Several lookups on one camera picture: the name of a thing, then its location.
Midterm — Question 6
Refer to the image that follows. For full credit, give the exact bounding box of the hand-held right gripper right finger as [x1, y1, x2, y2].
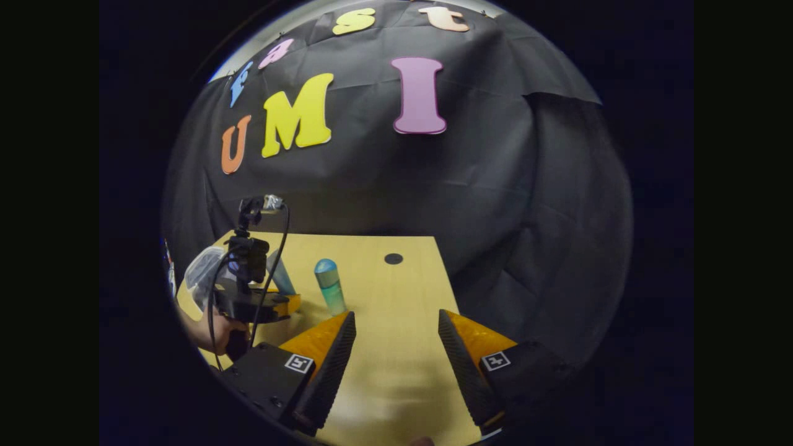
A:
[438, 309, 581, 437]

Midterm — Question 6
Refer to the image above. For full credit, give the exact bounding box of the black backdrop cloth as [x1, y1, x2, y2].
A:
[162, 0, 634, 372]

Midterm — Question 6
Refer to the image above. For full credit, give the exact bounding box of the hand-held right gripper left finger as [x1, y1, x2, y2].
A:
[220, 311, 358, 438]

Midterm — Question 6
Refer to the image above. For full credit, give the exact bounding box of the green bottle with blue cap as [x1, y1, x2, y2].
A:
[313, 258, 348, 317]

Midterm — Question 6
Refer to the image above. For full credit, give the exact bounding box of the blue and white tube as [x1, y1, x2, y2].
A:
[268, 251, 298, 297]

